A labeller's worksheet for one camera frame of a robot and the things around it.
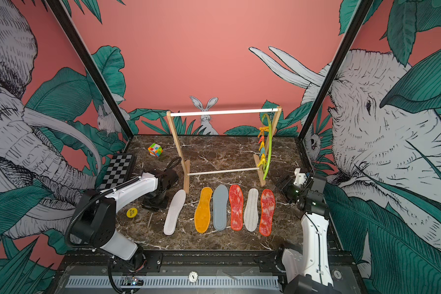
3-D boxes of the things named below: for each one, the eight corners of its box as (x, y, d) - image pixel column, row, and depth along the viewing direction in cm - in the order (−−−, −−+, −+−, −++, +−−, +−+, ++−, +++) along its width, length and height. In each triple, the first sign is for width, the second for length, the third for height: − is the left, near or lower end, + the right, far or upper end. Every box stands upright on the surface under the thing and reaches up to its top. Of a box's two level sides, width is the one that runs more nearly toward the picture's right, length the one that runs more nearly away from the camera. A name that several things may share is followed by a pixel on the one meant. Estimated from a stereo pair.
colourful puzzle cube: (149, 154, 113) (146, 148, 109) (156, 148, 116) (153, 142, 112) (157, 158, 111) (154, 152, 107) (163, 151, 115) (161, 145, 110)
